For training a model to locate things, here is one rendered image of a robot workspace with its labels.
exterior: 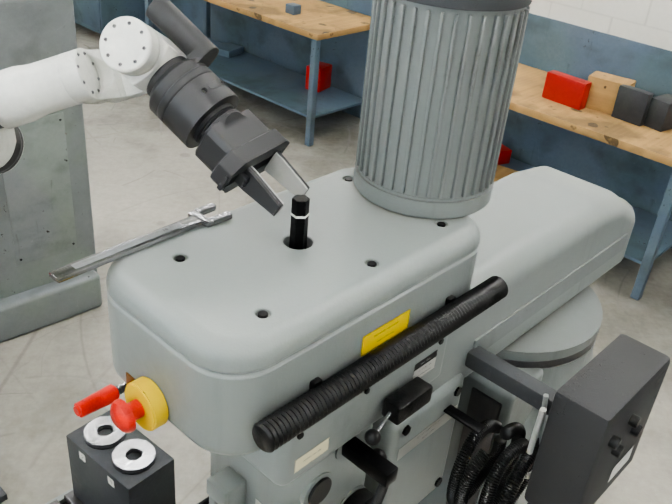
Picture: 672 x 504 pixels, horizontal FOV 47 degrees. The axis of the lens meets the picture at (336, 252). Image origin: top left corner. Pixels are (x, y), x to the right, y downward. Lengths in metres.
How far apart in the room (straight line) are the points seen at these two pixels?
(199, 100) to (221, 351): 0.31
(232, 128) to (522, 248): 0.57
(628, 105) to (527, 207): 3.36
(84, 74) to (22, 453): 2.54
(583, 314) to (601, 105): 3.39
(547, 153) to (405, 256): 4.75
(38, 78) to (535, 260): 0.80
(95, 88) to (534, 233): 0.74
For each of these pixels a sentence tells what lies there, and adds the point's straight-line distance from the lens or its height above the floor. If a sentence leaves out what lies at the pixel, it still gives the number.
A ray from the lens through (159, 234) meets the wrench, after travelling 0.95.
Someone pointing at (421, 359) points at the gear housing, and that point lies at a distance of 1.09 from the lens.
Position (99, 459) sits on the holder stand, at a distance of 1.75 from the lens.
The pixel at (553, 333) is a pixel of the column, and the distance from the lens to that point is 1.47.
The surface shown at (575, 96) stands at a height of 0.95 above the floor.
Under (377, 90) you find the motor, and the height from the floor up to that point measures 2.05.
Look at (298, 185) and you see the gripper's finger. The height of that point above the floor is 1.95.
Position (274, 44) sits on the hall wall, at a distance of 7.27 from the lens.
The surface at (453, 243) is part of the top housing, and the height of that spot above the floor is 1.88.
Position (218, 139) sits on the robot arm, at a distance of 0.92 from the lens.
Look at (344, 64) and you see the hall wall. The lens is 6.67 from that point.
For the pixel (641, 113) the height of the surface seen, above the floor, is 0.96.
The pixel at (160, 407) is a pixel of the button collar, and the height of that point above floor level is 1.77.
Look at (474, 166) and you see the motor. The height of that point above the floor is 1.96.
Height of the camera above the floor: 2.37
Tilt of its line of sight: 31 degrees down
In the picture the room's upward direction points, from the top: 6 degrees clockwise
